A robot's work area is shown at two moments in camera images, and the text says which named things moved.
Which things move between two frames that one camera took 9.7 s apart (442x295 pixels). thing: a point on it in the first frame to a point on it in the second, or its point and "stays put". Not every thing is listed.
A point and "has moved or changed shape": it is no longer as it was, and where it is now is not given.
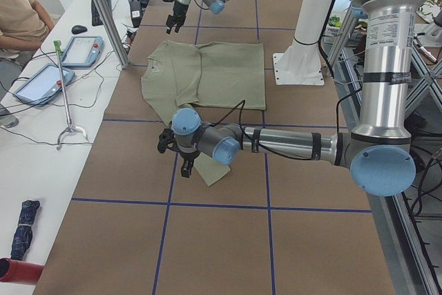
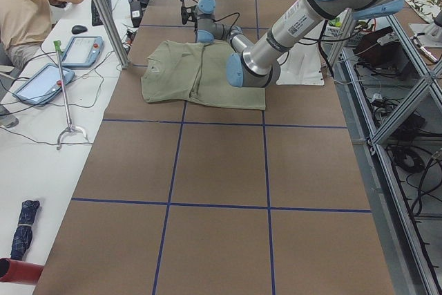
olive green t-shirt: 210,79 has moved or changed shape
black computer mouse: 77,29 stays put
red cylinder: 16,271 stays put
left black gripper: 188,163 to 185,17
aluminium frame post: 106,14 stays put
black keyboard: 96,18 stays put
